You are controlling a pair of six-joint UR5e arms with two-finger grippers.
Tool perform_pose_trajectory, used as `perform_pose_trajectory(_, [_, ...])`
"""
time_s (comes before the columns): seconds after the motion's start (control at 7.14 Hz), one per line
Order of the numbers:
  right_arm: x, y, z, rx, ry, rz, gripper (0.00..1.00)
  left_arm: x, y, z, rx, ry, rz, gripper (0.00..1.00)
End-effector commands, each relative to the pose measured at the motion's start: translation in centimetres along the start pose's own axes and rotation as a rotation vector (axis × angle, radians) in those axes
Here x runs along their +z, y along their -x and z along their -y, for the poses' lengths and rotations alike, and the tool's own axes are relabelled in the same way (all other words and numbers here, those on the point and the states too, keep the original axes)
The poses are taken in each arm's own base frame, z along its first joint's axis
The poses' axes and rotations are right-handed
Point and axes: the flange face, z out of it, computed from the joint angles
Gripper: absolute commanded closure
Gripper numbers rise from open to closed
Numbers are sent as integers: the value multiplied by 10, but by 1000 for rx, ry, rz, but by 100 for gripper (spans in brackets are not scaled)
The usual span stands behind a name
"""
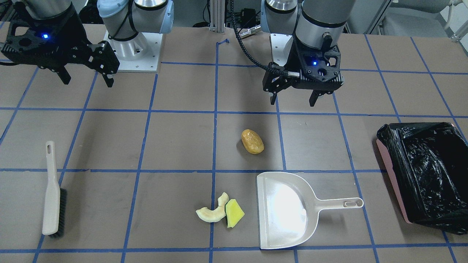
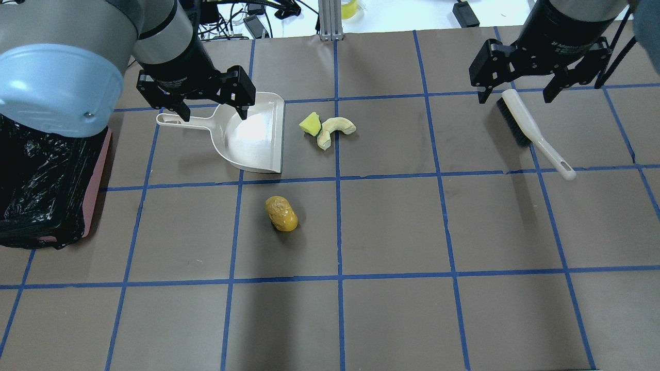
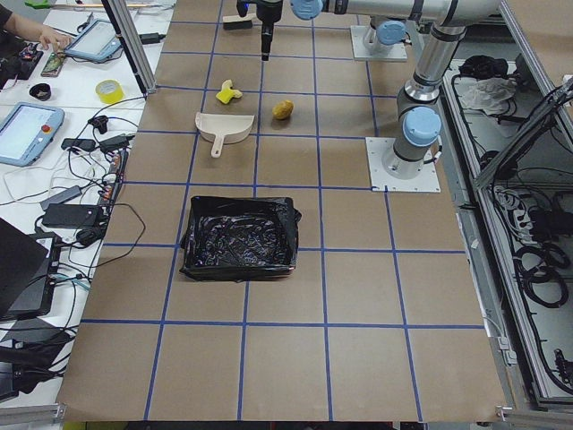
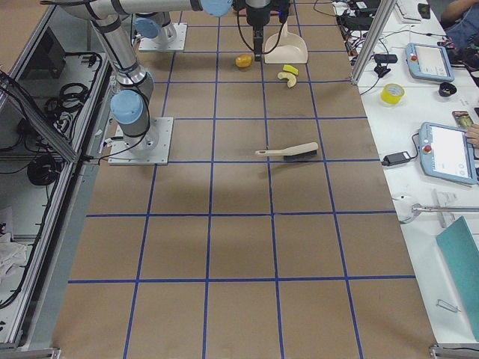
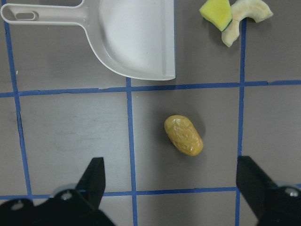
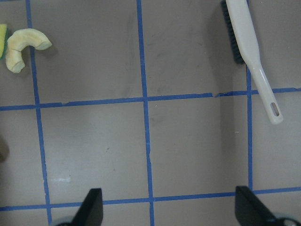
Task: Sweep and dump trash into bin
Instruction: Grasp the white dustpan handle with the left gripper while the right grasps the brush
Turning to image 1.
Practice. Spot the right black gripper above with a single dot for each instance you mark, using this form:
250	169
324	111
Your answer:
74	32

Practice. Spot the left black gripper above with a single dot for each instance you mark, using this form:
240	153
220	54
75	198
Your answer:
295	55

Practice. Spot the yellow potato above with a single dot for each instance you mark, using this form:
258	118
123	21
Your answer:
252	142

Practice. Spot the white plastic dustpan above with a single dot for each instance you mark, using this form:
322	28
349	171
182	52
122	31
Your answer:
289	210

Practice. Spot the white hand brush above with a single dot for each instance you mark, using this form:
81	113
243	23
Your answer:
53	216

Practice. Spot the yellow sponge piece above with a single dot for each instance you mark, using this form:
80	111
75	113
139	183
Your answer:
233	212

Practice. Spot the pale melon rind slice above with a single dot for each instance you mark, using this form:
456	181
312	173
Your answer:
216	215

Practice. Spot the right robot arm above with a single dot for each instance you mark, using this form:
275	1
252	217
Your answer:
125	19

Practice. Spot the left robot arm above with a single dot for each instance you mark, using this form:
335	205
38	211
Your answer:
316	23

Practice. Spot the bin with black bag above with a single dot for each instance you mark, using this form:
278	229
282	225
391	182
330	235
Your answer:
427	166

